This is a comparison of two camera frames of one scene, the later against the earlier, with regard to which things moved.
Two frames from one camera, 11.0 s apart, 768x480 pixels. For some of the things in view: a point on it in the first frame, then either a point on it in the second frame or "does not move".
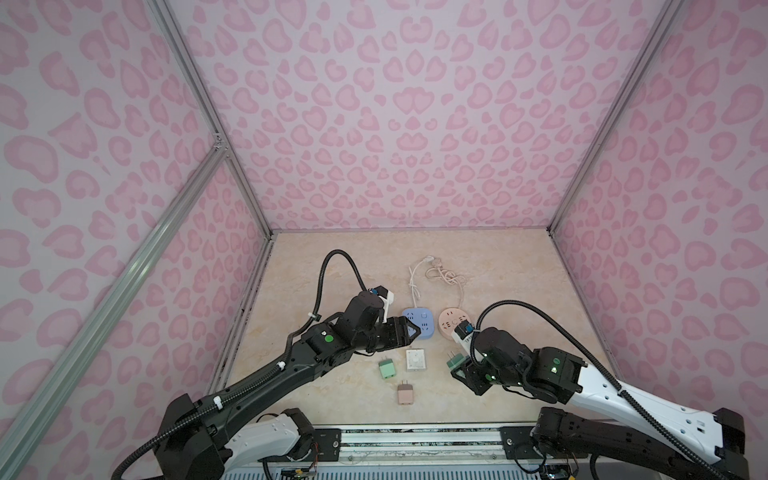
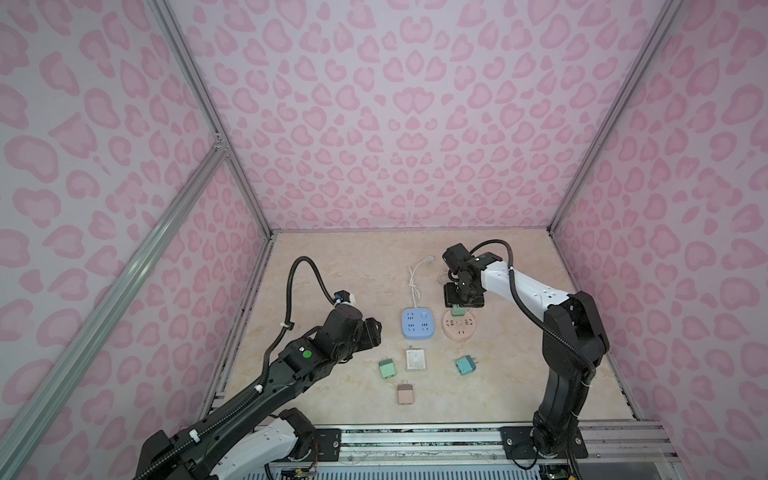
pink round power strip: x=450 y=319 does not move
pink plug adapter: x=405 y=393 does not move
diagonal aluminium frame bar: x=25 y=409 does not move
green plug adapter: x=455 y=360 -> x=458 y=311
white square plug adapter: x=415 y=359 does not move
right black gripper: x=471 y=372 -> x=464 y=297
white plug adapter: x=381 y=291 -> x=344 y=296
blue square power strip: x=423 y=318 does not move
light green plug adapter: x=387 y=368 does not move
